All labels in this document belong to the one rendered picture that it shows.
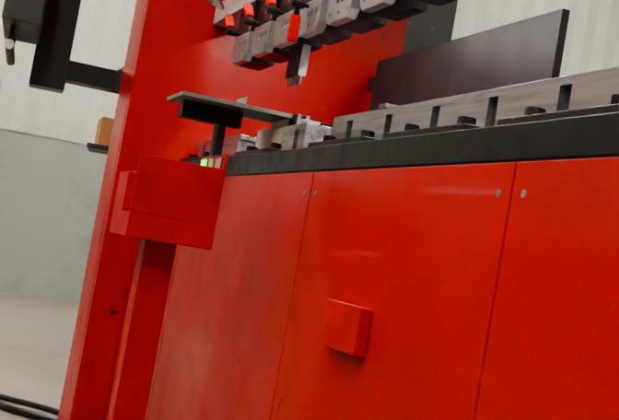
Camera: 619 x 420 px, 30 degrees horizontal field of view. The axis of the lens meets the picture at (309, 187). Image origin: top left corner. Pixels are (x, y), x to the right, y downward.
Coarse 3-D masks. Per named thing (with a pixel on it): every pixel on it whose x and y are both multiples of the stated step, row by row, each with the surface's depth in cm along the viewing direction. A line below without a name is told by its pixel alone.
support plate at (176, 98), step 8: (176, 96) 266; (184, 96) 262; (192, 96) 261; (200, 96) 261; (208, 96) 262; (216, 104) 267; (224, 104) 264; (232, 104) 264; (240, 104) 264; (248, 112) 272; (256, 112) 269; (264, 112) 266; (272, 112) 267; (280, 112) 267; (264, 120) 281; (272, 120) 278; (280, 120) 275
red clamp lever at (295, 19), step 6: (294, 0) 261; (300, 0) 262; (294, 6) 262; (300, 6) 261; (306, 6) 262; (294, 12) 261; (294, 18) 261; (300, 18) 261; (294, 24) 261; (288, 30) 261; (294, 30) 261; (288, 36) 261; (294, 36) 261
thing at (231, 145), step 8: (232, 136) 313; (240, 136) 305; (248, 136) 305; (200, 144) 348; (208, 144) 338; (224, 144) 320; (232, 144) 311; (240, 144) 306; (248, 144) 307; (200, 152) 346; (224, 152) 318; (232, 152) 309
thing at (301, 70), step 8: (296, 48) 278; (304, 48) 273; (296, 56) 277; (304, 56) 273; (288, 64) 282; (296, 64) 276; (304, 64) 273; (288, 72) 280; (296, 72) 274; (304, 72) 273; (288, 80) 282; (296, 80) 276
